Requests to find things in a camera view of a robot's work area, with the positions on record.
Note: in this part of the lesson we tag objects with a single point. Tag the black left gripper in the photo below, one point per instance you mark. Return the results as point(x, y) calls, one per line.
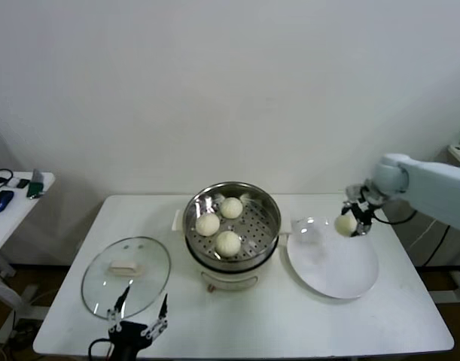
point(128, 334)

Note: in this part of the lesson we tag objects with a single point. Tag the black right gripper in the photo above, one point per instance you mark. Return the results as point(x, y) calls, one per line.
point(369, 201)

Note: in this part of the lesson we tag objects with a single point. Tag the white steamed baozi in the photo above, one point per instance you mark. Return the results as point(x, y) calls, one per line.
point(230, 207)
point(345, 225)
point(227, 243)
point(207, 224)

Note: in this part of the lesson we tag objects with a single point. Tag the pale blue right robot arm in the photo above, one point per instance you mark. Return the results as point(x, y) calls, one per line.
point(433, 180)

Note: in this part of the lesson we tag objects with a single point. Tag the steel perforated steamer basket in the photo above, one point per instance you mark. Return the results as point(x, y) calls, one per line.
point(259, 225)

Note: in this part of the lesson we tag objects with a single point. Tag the white round plate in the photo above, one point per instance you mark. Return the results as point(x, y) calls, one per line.
point(327, 263)

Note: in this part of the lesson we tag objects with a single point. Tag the white table base foot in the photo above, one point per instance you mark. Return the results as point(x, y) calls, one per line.
point(451, 298)
point(31, 292)

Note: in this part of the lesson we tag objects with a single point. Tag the white side table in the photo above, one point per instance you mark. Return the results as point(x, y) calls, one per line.
point(20, 222)

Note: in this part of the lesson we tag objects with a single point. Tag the green and grey tool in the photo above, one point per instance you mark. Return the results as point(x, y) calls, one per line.
point(34, 188)

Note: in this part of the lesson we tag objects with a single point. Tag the small black item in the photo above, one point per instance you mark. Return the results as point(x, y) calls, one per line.
point(23, 183)

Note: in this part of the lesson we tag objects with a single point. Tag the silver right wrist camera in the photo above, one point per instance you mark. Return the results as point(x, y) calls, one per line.
point(353, 191)

